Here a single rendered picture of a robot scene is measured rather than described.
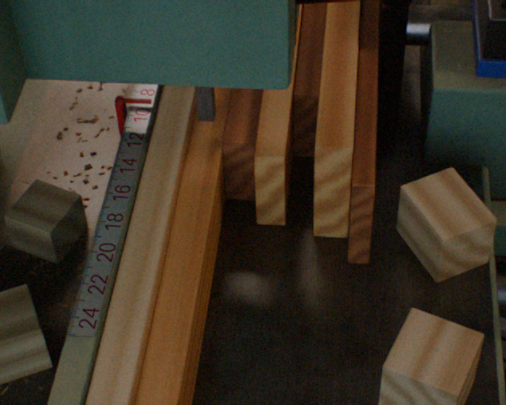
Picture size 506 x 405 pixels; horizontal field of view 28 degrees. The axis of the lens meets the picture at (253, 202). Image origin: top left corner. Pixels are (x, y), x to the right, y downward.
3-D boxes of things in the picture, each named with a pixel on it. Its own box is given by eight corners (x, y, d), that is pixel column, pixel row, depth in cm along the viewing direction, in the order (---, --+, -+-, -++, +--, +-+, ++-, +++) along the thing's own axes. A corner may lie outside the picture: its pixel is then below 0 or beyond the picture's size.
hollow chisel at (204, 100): (214, 121, 57) (208, 51, 53) (198, 120, 57) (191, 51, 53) (216, 111, 57) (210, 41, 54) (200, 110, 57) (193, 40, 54)
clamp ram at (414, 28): (495, 132, 62) (518, 12, 55) (373, 126, 63) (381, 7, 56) (487, 41, 68) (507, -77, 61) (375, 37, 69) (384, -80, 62)
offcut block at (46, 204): (13, 247, 71) (2, 215, 68) (44, 210, 73) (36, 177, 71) (58, 265, 69) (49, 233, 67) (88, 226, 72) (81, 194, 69)
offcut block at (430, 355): (404, 355, 52) (411, 305, 49) (473, 382, 50) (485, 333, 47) (376, 414, 49) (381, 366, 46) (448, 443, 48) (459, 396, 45)
